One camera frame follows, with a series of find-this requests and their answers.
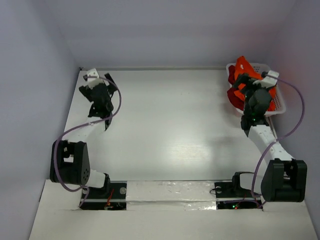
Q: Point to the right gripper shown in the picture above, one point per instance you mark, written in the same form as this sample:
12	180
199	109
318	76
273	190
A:
246	81

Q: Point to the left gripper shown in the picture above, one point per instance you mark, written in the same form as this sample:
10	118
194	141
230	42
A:
87	90

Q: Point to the orange t-shirt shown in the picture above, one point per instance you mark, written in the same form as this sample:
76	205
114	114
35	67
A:
242	66

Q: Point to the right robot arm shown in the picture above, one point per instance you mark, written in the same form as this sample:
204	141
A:
278	176

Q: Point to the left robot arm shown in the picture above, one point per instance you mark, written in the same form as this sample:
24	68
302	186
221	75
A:
70	160

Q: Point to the dark red t-shirt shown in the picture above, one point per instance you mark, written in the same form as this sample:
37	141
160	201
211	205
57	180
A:
236	98

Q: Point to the white plastic laundry basket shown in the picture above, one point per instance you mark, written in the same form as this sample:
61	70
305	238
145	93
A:
278	100

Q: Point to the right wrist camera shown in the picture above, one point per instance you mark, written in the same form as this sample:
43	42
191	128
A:
269	79

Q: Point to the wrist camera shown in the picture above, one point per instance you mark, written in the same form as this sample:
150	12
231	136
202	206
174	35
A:
269	79
91	75

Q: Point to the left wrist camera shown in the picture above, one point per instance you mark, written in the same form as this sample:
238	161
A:
91	75

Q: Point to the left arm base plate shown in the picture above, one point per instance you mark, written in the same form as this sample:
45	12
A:
113	199

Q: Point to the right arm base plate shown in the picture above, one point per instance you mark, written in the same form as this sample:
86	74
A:
230	197

